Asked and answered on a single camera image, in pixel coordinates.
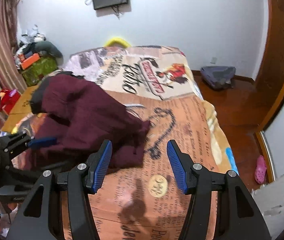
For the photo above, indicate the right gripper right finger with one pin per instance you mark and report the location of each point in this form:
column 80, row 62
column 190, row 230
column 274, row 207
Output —
column 238, row 216

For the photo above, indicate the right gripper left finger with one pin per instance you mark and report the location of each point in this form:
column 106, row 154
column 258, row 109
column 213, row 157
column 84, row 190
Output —
column 60, row 202

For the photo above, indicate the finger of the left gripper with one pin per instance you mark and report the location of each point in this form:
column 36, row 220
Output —
column 43, row 142

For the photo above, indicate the maroon button shirt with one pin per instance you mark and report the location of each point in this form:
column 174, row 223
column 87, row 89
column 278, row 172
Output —
column 81, row 115

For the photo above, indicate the black folded garment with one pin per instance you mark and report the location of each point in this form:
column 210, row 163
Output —
column 37, row 96

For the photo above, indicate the white sticker covered appliance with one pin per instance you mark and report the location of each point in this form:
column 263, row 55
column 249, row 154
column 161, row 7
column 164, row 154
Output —
column 270, row 200

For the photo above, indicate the wooden folding table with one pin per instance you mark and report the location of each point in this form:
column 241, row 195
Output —
column 20, row 110

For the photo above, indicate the pink croc shoe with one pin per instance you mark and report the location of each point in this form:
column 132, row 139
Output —
column 260, row 171

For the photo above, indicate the red plush toy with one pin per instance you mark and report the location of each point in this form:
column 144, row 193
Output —
column 8, row 100

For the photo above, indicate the green patterned storage box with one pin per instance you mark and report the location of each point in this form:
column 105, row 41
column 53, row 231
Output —
column 38, row 70

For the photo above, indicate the orange box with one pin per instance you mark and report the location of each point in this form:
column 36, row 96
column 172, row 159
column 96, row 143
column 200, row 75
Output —
column 29, row 61

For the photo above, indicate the grey plush cushion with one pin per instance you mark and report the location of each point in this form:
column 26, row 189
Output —
column 48, row 47

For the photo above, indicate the printed newspaper pattern blanket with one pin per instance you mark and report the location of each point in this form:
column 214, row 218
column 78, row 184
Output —
column 154, row 83

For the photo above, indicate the yellow pillow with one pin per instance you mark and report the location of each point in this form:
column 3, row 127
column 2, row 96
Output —
column 118, row 42

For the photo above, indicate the brown wooden door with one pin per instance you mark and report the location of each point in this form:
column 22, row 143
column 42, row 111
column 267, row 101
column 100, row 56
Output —
column 270, row 80

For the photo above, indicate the grey bag on floor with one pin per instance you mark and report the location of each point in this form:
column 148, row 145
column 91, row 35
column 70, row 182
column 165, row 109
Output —
column 218, row 77

